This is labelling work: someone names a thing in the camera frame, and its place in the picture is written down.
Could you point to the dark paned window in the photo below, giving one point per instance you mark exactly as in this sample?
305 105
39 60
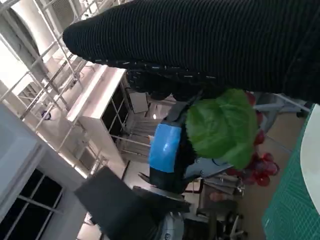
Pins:
30 212

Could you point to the white square plate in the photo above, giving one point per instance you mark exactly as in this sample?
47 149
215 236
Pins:
312 155

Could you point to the green cutting mat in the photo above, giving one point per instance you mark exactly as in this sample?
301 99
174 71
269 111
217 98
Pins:
285 212

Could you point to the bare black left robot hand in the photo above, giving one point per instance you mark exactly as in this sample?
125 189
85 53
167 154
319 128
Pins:
165 147

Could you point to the red toy grape bunch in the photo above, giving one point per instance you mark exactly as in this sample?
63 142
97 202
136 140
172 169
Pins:
220 125

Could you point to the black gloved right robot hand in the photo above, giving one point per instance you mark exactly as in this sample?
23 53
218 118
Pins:
200 37

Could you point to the white open shelf unit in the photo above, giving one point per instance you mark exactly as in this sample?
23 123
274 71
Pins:
97 100

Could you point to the grey-green wheeled chair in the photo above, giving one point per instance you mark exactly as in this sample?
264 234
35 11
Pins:
275 101

